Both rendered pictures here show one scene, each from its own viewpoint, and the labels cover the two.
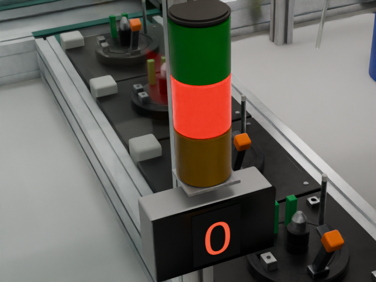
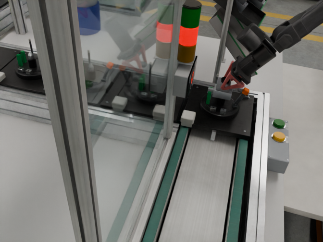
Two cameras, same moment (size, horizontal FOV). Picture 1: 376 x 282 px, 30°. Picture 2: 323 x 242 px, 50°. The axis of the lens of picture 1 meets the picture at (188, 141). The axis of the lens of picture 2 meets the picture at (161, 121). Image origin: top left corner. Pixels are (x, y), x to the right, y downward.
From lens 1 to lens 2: 0.73 m
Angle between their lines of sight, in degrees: 46
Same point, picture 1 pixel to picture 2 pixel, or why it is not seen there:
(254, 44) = (12, 38)
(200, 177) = (192, 58)
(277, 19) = (20, 22)
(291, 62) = not seen: hidden behind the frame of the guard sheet
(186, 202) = (186, 69)
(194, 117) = (194, 38)
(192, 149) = (192, 49)
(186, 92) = (193, 30)
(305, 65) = not seen: hidden behind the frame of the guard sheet
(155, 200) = (179, 73)
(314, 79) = not seen: hidden behind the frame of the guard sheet
